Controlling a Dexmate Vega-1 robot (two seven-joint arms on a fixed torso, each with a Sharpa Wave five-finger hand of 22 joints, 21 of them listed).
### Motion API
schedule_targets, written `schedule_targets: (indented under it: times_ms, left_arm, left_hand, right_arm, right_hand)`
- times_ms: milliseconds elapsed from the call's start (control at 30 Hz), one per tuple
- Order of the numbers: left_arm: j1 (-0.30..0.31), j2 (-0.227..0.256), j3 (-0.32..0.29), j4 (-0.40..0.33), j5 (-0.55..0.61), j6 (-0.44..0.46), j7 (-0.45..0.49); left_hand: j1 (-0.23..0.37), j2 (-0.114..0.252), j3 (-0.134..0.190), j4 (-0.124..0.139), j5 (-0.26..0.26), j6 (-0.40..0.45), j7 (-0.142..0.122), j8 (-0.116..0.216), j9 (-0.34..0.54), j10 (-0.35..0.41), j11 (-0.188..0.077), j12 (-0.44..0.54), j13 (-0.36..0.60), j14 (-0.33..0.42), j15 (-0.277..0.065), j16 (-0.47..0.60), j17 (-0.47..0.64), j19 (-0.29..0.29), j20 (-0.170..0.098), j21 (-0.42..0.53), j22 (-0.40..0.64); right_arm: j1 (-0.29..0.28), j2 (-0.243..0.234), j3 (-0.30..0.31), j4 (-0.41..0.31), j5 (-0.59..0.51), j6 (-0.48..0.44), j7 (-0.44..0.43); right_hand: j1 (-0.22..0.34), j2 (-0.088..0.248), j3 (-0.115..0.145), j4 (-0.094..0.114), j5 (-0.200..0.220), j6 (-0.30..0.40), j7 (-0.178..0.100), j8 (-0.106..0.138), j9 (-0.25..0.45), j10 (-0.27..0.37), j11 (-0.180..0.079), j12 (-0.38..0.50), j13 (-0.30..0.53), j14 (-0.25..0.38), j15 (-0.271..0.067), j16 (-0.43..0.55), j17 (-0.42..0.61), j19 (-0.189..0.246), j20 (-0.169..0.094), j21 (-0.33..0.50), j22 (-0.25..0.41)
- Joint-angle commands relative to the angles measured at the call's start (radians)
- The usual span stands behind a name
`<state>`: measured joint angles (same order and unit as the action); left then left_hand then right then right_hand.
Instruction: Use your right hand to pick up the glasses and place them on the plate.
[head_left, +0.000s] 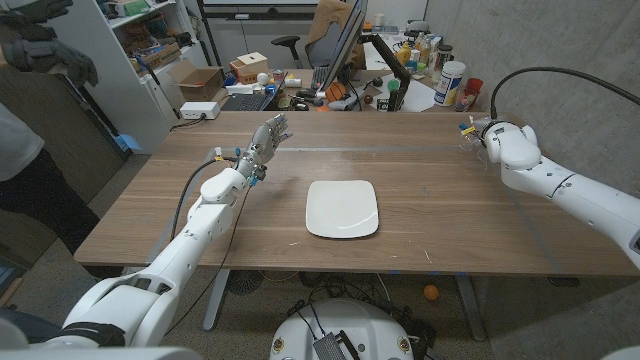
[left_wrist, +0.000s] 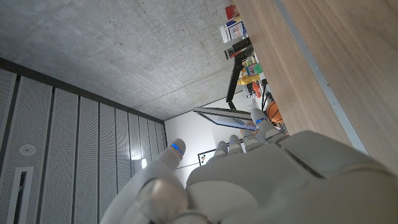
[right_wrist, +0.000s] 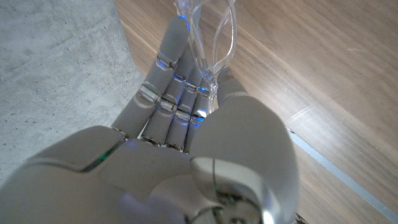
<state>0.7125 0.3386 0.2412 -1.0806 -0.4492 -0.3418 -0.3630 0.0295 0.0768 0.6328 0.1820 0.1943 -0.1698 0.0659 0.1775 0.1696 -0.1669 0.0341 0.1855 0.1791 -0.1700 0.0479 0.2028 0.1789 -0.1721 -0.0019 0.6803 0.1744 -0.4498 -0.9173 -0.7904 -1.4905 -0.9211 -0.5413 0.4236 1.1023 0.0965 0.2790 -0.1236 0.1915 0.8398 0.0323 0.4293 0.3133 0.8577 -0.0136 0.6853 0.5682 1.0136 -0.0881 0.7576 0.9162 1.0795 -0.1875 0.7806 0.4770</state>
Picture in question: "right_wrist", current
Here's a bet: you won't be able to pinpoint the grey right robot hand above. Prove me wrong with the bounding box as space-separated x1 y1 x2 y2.
0 14 301 224

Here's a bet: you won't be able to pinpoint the grey tape outline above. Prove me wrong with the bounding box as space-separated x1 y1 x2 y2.
287 127 398 223

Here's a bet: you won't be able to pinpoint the clear plastic glasses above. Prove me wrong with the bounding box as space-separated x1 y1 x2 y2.
174 0 238 114

